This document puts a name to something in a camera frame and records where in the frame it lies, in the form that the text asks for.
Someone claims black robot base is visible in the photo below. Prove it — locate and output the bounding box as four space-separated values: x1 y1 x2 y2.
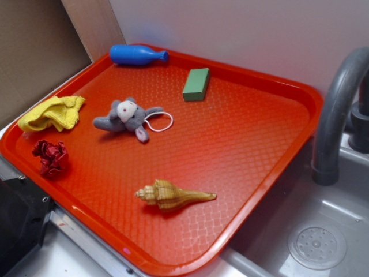
1 178 54 276

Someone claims yellow cloth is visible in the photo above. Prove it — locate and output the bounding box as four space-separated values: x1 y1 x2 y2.
17 96 85 132

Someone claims orange plastic tray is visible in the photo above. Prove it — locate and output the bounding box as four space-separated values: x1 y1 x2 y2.
1 51 322 276

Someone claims green wooden block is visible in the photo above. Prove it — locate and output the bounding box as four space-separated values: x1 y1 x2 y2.
182 68 210 102

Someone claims tan spiral seashell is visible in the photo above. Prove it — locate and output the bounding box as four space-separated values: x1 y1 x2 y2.
135 179 217 212

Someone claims grey plush mouse toy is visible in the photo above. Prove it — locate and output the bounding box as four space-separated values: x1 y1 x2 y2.
93 98 174 143

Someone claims blue plastic bottle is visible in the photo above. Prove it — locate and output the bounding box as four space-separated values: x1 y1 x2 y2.
109 45 169 66

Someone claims crumpled red paper ball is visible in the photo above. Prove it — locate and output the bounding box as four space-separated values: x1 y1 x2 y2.
32 140 69 178

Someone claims grey toy faucet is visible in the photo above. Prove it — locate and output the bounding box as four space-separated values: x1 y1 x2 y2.
311 47 368 186

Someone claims grey toy sink basin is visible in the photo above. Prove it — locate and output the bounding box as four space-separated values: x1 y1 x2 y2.
223 135 369 277

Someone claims brown cardboard panel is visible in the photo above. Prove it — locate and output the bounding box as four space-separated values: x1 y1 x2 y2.
1 1 125 128

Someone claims dark grey faucet knob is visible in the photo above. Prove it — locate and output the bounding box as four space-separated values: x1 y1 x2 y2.
348 73 368 154

